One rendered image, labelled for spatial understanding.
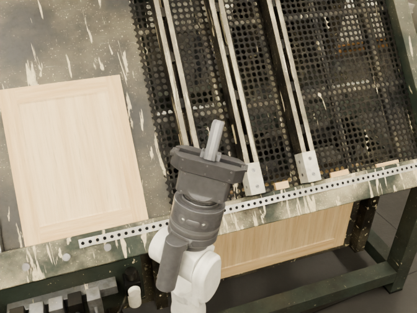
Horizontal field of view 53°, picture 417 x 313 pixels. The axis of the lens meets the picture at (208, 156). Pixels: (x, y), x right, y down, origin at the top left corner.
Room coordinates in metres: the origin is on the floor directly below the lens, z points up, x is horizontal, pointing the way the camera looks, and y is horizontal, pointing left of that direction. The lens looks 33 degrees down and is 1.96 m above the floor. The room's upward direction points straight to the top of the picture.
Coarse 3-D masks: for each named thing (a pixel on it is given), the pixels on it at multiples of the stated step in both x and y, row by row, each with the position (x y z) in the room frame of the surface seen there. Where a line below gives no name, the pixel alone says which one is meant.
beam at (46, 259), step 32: (416, 160) 1.57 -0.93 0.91; (320, 192) 1.38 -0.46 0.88; (352, 192) 1.41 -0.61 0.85; (384, 192) 1.44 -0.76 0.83; (128, 224) 1.14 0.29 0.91; (224, 224) 1.21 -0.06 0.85; (256, 224) 1.24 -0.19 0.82; (0, 256) 0.99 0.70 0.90; (32, 256) 1.01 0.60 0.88; (96, 256) 1.05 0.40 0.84; (128, 256) 1.07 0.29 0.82; (0, 288) 0.93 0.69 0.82
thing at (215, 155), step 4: (220, 120) 0.58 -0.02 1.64; (220, 124) 0.57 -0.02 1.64; (220, 128) 0.56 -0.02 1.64; (216, 132) 0.56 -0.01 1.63; (220, 132) 0.56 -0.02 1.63; (216, 136) 0.56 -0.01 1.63; (220, 136) 0.56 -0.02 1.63; (216, 140) 0.56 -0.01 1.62; (216, 144) 0.56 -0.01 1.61; (212, 148) 0.55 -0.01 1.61; (216, 148) 0.55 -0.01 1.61; (212, 152) 0.55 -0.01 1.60; (216, 152) 0.55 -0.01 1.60; (220, 152) 0.57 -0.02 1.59; (212, 156) 0.55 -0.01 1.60; (216, 156) 0.56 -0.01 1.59; (220, 156) 0.56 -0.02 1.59; (212, 160) 0.55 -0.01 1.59; (216, 160) 0.56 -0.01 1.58
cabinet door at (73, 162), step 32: (0, 96) 1.37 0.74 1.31; (32, 96) 1.40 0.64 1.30; (64, 96) 1.42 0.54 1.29; (96, 96) 1.45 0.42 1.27; (32, 128) 1.33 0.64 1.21; (64, 128) 1.35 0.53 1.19; (96, 128) 1.38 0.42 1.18; (128, 128) 1.40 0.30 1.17; (32, 160) 1.25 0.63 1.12; (64, 160) 1.27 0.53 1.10; (96, 160) 1.30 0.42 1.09; (128, 160) 1.32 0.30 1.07; (32, 192) 1.17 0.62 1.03; (64, 192) 1.20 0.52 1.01; (96, 192) 1.22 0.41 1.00; (128, 192) 1.24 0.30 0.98; (32, 224) 1.10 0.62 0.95; (64, 224) 1.12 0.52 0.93; (96, 224) 1.14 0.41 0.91
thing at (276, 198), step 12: (396, 168) 1.51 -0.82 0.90; (408, 168) 1.53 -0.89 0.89; (348, 180) 1.43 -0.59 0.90; (360, 180) 1.44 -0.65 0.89; (288, 192) 1.34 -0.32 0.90; (300, 192) 1.35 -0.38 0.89; (312, 192) 1.36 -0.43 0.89; (240, 204) 1.27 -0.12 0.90; (252, 204) 1.28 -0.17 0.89; (264, 204) 1.29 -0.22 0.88; (132, 228) 1.13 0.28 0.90; (144, 228) 1.14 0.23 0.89; (156, 228) 1.15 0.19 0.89; (84, 240) 1.07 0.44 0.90; (96, 240) 1.08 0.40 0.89; (108, 240) 1.09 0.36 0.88
